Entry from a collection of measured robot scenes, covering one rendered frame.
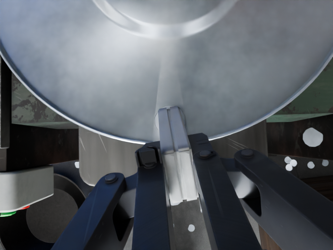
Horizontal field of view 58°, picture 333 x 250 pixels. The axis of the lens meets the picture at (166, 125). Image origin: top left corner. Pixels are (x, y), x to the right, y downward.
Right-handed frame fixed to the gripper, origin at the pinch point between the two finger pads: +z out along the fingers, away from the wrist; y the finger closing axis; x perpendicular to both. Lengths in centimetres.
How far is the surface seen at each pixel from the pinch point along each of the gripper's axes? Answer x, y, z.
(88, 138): -0.1, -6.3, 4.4
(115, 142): -0.7, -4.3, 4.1
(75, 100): 2.6, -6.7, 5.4
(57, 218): -50, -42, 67
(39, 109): -0.9, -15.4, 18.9
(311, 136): -8.7, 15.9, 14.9
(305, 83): 1.1, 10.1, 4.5
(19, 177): -9.2, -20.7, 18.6
